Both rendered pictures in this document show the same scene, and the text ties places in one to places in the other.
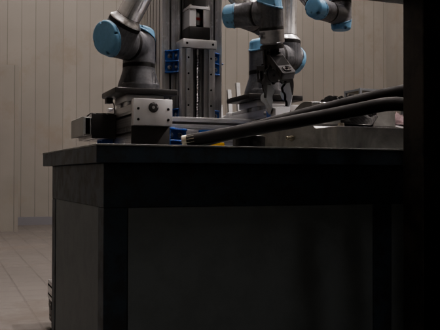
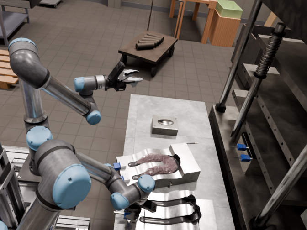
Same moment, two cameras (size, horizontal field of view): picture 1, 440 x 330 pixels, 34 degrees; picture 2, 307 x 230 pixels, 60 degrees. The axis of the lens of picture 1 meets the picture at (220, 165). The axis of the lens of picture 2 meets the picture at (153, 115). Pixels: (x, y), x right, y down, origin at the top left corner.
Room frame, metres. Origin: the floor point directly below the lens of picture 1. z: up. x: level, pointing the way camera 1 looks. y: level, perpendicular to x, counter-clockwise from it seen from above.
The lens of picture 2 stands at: (2.00, 0.55, 2.23)
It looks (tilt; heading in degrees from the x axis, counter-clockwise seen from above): 38 degrees down; 287
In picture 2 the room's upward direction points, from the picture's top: 9 degrees clockwise
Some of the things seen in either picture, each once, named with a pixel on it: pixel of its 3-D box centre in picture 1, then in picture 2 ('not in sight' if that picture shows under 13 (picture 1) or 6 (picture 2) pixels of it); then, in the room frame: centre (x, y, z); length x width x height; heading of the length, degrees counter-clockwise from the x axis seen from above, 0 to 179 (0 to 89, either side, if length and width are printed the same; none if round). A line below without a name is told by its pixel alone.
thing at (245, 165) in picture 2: not in sight; (275, 155); (1.52, -1.12, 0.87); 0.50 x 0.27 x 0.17; 22
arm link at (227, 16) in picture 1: (243, 16); (123, 194); (2.26, -0.07, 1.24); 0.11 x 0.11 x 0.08; 61
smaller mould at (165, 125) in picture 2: not in sight; (164, 125); (2.37, -1.05, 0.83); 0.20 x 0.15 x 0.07; 22
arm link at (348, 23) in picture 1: (338, 15); (87, 101); (2.68, -0.44, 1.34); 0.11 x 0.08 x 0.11; 137
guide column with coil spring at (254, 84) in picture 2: not in sight; (244, 110); (1.84, -1.23, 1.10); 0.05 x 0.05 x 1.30
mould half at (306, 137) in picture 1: (330, 129); (172, 216); (2.05, -0.31, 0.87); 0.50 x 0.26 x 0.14; 22
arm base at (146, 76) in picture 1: (138, 78); not in sight; (2.60, 0.29, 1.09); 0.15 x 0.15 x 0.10
